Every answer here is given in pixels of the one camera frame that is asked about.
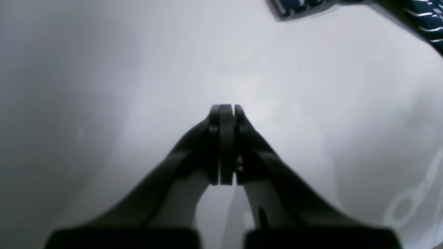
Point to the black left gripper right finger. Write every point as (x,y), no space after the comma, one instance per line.
(288,213)

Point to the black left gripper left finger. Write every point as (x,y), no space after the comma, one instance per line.
(158,213)

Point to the navy white striped t-shirt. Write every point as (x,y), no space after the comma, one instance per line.
(423,17)

